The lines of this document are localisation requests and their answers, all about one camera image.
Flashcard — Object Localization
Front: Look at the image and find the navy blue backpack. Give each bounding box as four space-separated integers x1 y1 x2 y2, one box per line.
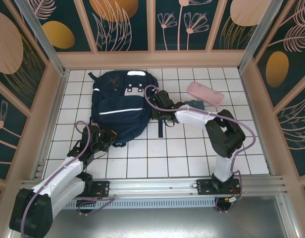
88 70 166 147

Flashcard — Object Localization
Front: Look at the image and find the small teal notebook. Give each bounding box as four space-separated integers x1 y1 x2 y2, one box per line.
184 99 205 110

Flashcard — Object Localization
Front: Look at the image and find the pink pencil case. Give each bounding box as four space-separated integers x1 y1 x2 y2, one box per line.
187 82 224 108

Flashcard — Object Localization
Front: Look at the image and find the small green circuit board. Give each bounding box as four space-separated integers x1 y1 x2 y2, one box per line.
224 195 242 206

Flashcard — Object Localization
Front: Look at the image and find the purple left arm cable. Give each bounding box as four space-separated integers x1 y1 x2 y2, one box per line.
20 120 115 238

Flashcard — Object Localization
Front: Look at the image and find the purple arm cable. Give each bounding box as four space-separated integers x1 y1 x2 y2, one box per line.
144 84 256 214
20 120 115 238

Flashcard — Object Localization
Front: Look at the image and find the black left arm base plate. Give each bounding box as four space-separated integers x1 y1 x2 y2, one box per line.
75 180 110 198

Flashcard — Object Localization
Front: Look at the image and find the aluminium side rail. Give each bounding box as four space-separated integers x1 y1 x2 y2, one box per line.
32 70 70 179

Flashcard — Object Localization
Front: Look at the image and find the aluminium mounting rail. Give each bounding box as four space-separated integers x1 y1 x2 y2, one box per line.
17 175 288 199

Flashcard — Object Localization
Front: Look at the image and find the slotted grey cable duct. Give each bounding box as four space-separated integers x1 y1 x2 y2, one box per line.
63 198 217 210

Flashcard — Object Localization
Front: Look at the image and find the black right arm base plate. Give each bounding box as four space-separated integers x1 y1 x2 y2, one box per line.
196 178 242 196

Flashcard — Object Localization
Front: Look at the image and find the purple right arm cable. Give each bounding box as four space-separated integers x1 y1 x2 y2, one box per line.
144 84 256 214

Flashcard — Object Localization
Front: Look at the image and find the aluminium corner post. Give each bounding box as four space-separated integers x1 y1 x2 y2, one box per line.
237 0 284 74
13 0 69 77

